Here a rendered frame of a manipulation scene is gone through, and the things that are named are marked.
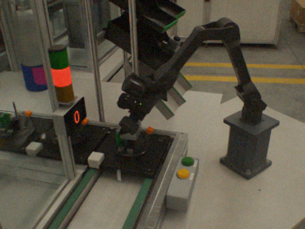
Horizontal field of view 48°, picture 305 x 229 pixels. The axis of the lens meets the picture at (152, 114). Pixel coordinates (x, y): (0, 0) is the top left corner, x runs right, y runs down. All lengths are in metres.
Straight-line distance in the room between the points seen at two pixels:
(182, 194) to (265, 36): 4.37
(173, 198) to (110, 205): 0.20
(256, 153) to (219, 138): 0.28
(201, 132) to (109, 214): 0.64
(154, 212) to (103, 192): 0.22
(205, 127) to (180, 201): 0.58
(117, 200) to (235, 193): 0.42
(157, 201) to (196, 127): 0.61
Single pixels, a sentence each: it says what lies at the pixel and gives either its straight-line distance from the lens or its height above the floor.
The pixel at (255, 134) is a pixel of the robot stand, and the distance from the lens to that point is 1.21.
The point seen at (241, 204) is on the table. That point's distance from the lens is 1.23.
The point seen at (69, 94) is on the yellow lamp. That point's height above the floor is 1.28.
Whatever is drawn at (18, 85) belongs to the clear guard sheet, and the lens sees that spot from 0.89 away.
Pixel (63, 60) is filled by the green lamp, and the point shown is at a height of 1.38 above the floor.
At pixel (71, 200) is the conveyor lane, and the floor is 0.95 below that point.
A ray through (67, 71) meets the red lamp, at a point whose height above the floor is 1.35.
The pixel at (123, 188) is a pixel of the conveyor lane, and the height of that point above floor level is 0.92.
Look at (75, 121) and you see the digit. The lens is 1.03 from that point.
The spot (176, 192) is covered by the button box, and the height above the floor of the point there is 0.96.
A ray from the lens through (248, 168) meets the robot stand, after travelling 1.33.
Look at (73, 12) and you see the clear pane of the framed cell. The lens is 2.15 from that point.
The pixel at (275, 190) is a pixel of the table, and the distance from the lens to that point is 1.31.
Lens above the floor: 1.71
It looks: 30 degrees down
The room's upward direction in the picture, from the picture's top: 2 degrees counter-clockwise
